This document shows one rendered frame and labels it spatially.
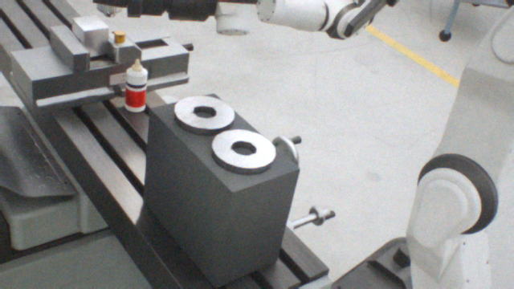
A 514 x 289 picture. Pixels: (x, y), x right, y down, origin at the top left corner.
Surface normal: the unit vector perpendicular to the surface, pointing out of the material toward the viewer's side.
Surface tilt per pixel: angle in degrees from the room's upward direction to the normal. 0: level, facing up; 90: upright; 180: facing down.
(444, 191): 90
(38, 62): 0
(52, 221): 90
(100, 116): 0
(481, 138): 90
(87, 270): 90
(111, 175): 0
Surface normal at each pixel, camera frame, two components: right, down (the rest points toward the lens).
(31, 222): 0.58, 0.55
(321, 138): 0.16, -0.80
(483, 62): -0.70, 0.33
